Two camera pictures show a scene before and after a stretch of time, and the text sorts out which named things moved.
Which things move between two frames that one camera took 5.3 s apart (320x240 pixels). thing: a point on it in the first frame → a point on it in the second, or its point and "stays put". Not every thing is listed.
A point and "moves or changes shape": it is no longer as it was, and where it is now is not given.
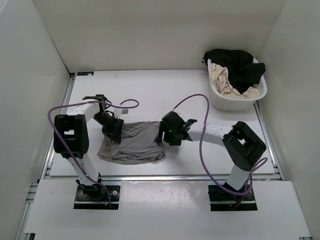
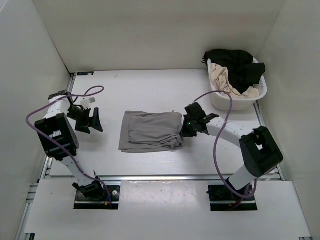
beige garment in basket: [221, 79] stays put
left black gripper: [113, 132] → [83, 126]
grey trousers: [138, 144] moves or changes shape
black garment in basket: [242, 72] stays put
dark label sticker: [85, 73] stays put
